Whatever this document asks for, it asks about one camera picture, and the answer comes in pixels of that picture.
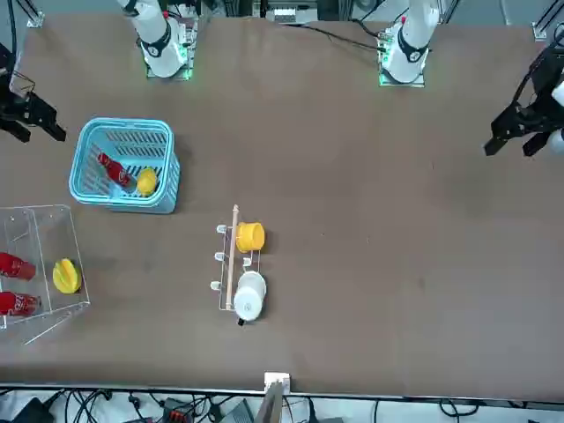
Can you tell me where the yellow cup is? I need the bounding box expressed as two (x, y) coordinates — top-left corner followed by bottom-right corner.
(235, 221), (266, 254)

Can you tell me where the black red power strip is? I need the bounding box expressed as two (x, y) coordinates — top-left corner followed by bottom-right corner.
(161, 397), (195, 423)

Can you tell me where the black power adapter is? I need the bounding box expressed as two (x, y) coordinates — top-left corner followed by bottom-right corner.
(8, 396), (55, 423)

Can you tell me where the yellow starfruit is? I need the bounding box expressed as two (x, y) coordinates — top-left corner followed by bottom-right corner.
(52, 258), (83, 295)

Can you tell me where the yellow lemon fruit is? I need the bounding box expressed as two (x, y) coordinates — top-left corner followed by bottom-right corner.
(136, 167), (159, 197)

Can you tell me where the white wire cup rack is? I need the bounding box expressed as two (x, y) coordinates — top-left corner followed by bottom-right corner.
(210, 204), (265, 314)

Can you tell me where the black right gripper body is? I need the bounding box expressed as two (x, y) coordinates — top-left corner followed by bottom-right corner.
(0, 42), (41, 129)

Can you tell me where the dark grey power adapter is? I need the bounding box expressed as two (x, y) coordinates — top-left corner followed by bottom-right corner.
(222, 398), (256, 423)

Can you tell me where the white power strip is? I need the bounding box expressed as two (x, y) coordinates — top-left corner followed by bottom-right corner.
(266, 4), (318, 26)

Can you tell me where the blue plastic basket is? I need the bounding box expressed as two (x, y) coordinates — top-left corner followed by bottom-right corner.
(69, 116), (182, 216)

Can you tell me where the white camera pole bracket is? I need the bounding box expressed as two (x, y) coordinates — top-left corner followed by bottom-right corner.
(263, 371), (293, 394)

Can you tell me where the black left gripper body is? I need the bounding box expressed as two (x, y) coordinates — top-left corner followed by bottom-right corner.
(510, 43), (564, 134)

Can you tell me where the white cup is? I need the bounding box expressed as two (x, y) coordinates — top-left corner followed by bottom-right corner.
(233, 271), (268, 326)

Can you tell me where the black cable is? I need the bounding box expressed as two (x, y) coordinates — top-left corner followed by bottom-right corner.
(281, 20), (381, 52)

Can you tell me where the red drink bottle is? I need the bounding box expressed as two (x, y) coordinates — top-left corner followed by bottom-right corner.
(97, 152), (138, 191)
(0, 290), (42, 317)
(0, 252), (37, 281)

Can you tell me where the clear acrylic rack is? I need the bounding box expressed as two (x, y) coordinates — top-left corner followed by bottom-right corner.
(0, 204), (93, 345)

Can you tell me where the aluminium camera pole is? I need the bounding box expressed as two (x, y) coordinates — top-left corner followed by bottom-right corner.
(255, 381), (286, 423)

